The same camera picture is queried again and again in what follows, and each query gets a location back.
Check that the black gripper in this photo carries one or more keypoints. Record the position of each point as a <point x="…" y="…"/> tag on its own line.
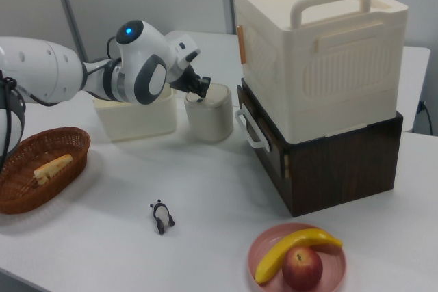
<point x="184" y="81"/>

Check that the small cream lidded trash can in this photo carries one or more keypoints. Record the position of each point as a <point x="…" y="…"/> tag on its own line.
<point x="208" y="121"/>

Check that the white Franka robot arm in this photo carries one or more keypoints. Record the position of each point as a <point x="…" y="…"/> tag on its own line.
<point x="41" y="69"/>

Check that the white open plastic bin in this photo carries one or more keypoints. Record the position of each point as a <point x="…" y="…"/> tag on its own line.
<point x="137" y="121"/>

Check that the panda figurine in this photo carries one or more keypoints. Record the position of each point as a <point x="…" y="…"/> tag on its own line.
<point x="161" y="215"/>

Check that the brown wicker basket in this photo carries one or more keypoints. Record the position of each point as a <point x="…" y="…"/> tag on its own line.
<point x="65" y="169"/>

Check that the dark wooden drawer box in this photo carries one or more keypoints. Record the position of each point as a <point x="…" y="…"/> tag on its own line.
<point x="342" y="172"/>

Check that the toy bread loaf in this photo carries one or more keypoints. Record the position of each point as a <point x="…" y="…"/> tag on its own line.
<point x="53" y="167"/>

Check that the yellow toy banana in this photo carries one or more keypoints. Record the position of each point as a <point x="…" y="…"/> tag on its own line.
<point x="284" y="249"/>

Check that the red toy apple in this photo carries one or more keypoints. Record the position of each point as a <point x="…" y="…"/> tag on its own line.
<point x="302" y="269"/>

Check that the pink plate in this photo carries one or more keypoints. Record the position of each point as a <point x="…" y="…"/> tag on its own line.
<point x="332" y="268"/>

